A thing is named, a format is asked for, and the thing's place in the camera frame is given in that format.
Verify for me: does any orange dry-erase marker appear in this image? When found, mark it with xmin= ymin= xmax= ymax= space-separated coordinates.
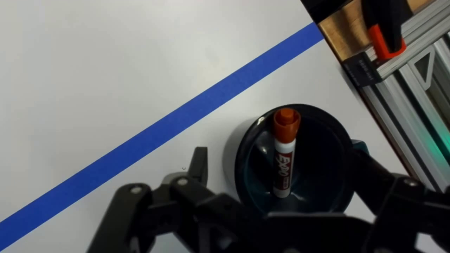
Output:
xmin=272 ymin=108 xmax=301 ymax=199

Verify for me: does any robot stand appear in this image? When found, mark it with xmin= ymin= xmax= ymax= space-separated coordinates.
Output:
xmin=301 ymin=0 xmax=450 ymax=194

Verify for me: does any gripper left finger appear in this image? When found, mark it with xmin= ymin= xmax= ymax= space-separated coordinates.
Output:
xmin=86 ymin=147 xmax=261 ymax=253

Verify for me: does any dark teal mug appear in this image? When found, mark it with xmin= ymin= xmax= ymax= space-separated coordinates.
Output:
xmin=234 ymin=104 xmax=369 ymax=215

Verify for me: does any black and orange clamp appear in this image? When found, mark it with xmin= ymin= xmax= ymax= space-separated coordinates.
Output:
xmin=361 ymin=0 xmax=413 ymax=60

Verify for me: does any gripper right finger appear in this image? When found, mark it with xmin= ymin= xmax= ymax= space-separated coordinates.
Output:
xmin=346 ymin=148 xmax=450 ymax=253

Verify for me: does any blue tape strip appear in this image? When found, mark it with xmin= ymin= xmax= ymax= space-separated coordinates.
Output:
xmin=0 ymin=22 xmax=324 ymax=251

